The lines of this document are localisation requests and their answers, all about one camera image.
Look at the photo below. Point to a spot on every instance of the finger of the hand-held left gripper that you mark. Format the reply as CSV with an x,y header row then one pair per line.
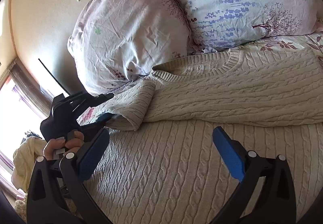
x,y
98,99
104,118

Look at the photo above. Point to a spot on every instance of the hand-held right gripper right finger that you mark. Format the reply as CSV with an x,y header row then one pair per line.
x,y
228,153

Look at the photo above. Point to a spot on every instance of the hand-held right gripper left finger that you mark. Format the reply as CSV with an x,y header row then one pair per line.
x,y
92,155

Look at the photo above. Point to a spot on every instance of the person's left hand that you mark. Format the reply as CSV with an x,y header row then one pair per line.
x,y
75,142

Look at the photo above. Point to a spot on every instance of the thin black rod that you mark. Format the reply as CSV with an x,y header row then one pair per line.
x,y
53,76

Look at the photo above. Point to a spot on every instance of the window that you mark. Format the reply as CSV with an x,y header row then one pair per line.
x,y
22,113

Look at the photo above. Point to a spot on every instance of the cream cloth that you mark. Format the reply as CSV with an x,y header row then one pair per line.
x,y
22,163

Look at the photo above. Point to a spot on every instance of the pink floral pillow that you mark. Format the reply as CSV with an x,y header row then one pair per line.
x,y
121,32

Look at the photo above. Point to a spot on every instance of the floral bed sheet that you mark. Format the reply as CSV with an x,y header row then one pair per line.
x,y
290,43

